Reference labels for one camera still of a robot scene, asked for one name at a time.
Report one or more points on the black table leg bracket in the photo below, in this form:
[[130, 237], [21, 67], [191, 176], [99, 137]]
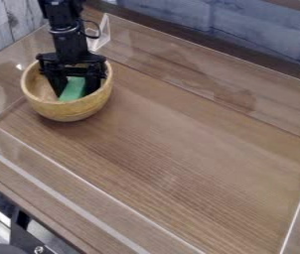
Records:
[[20, 238]]

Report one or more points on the green stick block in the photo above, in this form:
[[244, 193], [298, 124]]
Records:
[[73, 90]]

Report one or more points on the clear acrylic front wall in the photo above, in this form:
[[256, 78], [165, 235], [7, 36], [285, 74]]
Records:
[[95, 222]]

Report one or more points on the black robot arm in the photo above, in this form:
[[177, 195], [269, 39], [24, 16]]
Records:
[[63, 15]]

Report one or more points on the wooden bowl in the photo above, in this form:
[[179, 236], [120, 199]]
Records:
[[61, 111]]

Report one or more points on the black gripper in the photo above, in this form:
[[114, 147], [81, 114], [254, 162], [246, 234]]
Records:
[[71, 60]]

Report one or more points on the clear acrylic corner bracket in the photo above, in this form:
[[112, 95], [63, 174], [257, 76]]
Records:
[[96, 34]]

